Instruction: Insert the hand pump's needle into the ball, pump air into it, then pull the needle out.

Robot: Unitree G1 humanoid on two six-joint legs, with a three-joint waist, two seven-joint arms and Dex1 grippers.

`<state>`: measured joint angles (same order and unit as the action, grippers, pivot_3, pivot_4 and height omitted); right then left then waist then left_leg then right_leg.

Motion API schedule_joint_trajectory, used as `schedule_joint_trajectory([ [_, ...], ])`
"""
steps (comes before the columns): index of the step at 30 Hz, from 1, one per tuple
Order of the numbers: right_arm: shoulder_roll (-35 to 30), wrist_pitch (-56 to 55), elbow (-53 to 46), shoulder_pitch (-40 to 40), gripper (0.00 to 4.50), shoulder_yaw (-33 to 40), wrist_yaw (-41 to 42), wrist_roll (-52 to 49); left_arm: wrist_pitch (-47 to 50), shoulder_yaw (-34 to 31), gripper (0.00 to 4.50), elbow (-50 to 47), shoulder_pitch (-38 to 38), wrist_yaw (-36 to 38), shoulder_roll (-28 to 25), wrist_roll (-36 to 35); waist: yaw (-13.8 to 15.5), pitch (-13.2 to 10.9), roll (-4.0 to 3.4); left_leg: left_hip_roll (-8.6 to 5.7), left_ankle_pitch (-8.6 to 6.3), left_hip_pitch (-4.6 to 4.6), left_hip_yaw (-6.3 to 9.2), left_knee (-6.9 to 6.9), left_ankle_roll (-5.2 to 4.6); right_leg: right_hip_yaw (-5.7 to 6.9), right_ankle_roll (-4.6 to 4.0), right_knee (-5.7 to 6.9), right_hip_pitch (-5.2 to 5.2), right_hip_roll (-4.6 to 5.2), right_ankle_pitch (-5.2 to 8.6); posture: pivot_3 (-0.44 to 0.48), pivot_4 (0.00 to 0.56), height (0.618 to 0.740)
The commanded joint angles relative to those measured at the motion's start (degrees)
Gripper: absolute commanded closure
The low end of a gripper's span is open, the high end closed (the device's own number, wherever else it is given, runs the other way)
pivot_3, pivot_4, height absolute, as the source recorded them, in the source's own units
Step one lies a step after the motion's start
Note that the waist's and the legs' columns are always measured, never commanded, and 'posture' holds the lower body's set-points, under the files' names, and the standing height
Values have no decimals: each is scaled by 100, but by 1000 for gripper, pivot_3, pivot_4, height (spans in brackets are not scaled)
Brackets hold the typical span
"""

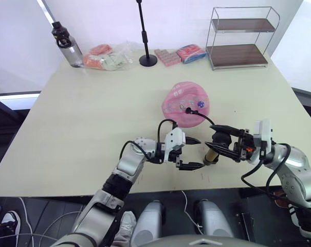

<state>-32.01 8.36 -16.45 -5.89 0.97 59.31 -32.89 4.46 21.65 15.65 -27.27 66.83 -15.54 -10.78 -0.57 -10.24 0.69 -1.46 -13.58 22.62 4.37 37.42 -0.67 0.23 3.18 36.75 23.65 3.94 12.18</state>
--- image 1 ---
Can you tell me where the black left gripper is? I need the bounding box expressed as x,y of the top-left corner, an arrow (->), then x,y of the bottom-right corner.
167,136 -> 206,171

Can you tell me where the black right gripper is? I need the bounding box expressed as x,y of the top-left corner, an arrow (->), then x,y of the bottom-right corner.
204,124 -> 262,163

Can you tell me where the black and gold hand pump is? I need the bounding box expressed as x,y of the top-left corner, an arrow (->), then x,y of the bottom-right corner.
202,130 -> 233,167

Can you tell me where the silver robot leg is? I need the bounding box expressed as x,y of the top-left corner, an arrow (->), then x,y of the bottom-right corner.
130,200 -> 167,247
194,199 -> 234,238

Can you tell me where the red and white shoe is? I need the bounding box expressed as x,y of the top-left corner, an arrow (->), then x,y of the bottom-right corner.
274,189 -> 300,227

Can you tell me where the two-tier metal wood rack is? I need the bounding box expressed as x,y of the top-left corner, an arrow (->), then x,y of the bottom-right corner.
206,6 -> 281,72

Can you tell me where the grey robot torso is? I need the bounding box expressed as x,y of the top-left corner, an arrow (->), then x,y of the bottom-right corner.
179,237 -> 250,247

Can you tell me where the dark grey furniture edge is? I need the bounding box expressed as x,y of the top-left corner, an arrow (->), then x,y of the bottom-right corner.
290,86 -> 311,127

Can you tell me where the red and blue snack pack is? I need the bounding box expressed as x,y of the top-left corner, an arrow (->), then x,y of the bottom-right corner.
176,44 -> 208,64

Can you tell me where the grey sneaker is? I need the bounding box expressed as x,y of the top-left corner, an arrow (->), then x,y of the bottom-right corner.
113,211 -> 137,247

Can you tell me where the pink small boxes pack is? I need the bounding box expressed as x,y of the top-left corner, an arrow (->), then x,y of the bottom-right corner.
154,48 -> 182,67

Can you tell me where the pale green snack pack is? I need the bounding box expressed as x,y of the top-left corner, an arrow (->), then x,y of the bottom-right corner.
101,53 -> 125,72

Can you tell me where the clear plastic bag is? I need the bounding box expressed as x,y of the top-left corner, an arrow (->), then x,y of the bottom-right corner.
82,40 -> 136,72

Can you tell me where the black stand with round base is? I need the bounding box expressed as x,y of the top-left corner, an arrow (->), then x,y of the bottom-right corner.
135,0 -> 159,67

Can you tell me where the orange snack pack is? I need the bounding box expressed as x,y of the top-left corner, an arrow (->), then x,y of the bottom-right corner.
83,54 -> 105,70

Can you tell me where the pink snack pack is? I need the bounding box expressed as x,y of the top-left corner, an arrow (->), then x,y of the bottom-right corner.
89,44 -> 113,56

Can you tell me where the clear bottle with black cap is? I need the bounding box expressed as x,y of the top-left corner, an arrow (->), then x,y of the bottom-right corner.
51,21 -> 84,68

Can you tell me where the black and white sneaker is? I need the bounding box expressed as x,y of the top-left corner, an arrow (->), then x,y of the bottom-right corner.
0,210 -> 21,247

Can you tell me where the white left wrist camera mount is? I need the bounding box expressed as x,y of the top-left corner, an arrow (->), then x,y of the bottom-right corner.
163,128 -> 186,163

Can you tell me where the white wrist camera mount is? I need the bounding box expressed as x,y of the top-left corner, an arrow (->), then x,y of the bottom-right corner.
163,128 -> 186,163
252,118 -> 274,166

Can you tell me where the black pump hose with needle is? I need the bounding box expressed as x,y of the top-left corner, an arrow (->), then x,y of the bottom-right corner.
185,107 -> 216,127

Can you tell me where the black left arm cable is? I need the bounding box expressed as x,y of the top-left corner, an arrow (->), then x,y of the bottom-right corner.
118,119 -> 178,168

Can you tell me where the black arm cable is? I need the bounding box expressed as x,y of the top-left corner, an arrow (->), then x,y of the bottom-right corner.
118,119 -> 178,168
241,143 -> 292,203

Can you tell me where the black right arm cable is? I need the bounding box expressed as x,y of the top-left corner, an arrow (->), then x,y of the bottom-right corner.
241,143 -> 292,203

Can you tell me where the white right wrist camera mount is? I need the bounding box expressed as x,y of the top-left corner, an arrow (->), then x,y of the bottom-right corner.
252,118 -> 274,166

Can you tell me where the white floor cable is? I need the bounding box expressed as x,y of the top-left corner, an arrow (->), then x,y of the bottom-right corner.
0,197 -> 84,247
180,190 -> 205,235

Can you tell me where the black metal frame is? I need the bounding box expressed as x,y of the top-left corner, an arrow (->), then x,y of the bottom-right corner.
0,90 -> 42,125

